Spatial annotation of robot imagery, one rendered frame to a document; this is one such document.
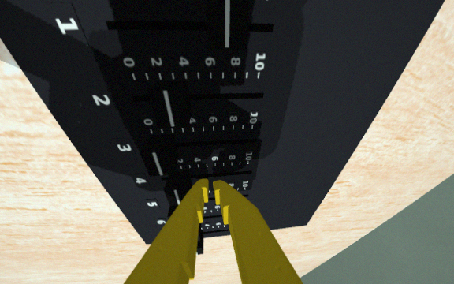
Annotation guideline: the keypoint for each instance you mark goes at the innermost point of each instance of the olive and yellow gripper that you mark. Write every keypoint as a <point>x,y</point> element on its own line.
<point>171,257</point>

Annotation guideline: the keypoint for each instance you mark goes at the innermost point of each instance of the black lighting desk panel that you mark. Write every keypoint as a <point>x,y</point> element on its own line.
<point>133,82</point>

